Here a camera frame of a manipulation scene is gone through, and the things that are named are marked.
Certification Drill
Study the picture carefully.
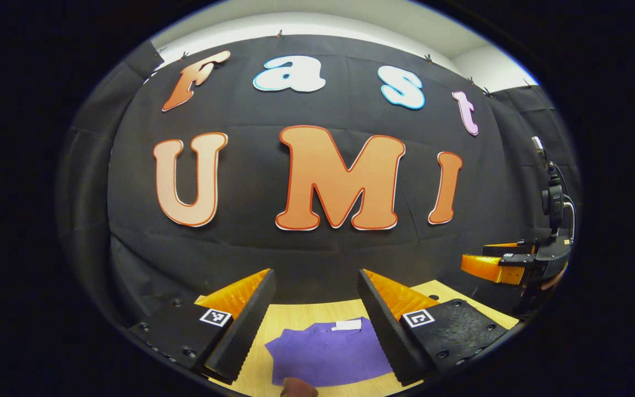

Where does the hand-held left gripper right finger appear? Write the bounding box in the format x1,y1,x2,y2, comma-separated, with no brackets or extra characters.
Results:
357,269,511,387

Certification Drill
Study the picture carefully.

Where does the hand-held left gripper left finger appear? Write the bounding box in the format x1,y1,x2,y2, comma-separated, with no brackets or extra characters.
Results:
127,269,277,385

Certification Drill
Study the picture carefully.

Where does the purple shirt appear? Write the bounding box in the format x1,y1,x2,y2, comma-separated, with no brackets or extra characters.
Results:
265,317,394,387

